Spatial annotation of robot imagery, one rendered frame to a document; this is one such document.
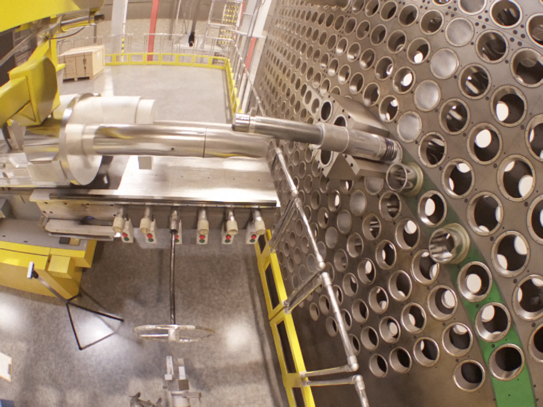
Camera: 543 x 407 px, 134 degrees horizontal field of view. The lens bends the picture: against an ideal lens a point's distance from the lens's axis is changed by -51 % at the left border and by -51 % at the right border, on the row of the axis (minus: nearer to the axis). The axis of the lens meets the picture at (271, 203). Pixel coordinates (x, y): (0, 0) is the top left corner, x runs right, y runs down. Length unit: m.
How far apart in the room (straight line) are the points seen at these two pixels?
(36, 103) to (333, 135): 1.54
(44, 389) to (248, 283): 2.17
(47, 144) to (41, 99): 0.19
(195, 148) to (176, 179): 0.64
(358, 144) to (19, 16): 1.67
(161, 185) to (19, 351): 2.08
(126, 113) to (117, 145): 0.31
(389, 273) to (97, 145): 2.02
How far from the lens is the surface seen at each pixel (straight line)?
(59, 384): 2.32
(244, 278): 2.18
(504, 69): 1.66
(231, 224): 1.36
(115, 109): 1.28
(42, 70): 1.12
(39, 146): 1.12
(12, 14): 0.64
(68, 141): 0.94
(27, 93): 1.07
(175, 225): 1.34
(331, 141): 1.45
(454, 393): 1.92
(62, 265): 1.78
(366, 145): 1.61
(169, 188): 1.47
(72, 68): 7.36
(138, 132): 0.95
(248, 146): 0.95
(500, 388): 1.77
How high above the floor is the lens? 1.96
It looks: 44 degrees down
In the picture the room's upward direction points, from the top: 21 degrees clockwise
